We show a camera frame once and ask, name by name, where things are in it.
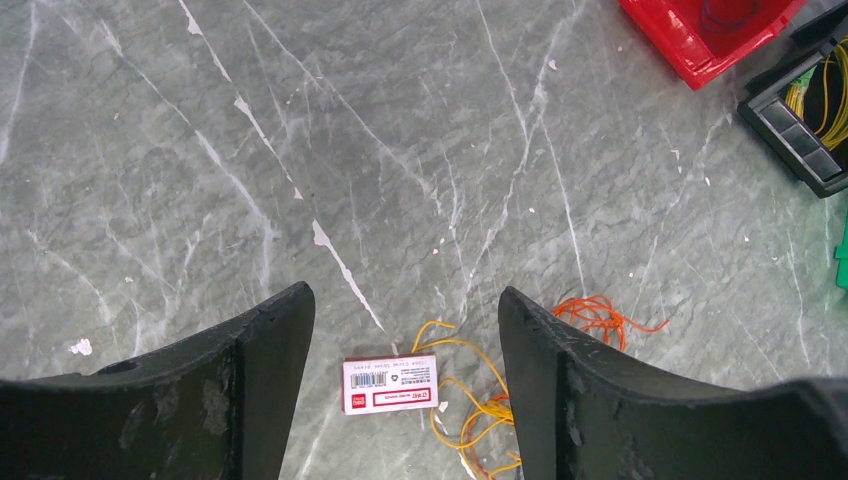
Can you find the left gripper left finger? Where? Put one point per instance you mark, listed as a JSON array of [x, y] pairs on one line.
[[218, 404]]

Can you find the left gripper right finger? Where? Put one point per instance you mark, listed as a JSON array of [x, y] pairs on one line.
[[585, 410]]

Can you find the small red white box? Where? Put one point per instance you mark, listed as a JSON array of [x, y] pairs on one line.
[[389, 384]]

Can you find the green plastic bin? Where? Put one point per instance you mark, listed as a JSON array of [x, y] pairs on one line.
[[841, 257]]

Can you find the black plastic bin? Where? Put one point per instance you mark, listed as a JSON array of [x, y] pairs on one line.
[[799, 106]]

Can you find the red plastic bin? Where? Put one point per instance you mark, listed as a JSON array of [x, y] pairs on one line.
[[701, 39]]

